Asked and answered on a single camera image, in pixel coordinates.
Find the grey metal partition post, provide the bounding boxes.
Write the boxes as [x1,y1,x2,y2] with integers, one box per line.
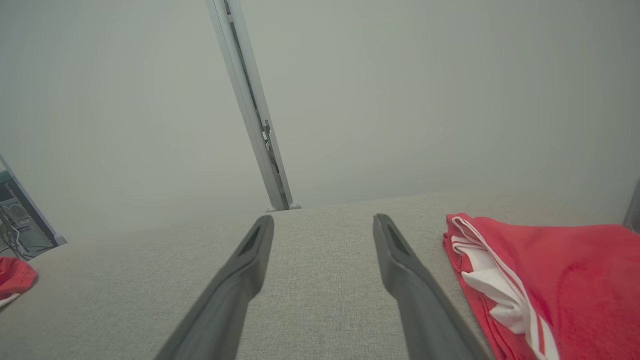
[206,0,296,211]

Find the red jersey with white sleeves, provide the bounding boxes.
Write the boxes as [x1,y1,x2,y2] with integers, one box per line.
[442,212,640,360]

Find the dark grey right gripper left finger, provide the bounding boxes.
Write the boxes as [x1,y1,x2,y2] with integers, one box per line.
[155,215,275,360]

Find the grey computer equipment with cables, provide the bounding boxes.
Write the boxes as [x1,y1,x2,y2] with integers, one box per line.
[0,155,67,261]

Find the red shorts with white trim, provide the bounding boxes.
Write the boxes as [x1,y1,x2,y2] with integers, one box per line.
[0,256,38,308]

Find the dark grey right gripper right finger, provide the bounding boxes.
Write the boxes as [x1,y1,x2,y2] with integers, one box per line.
[372,213,493,360]

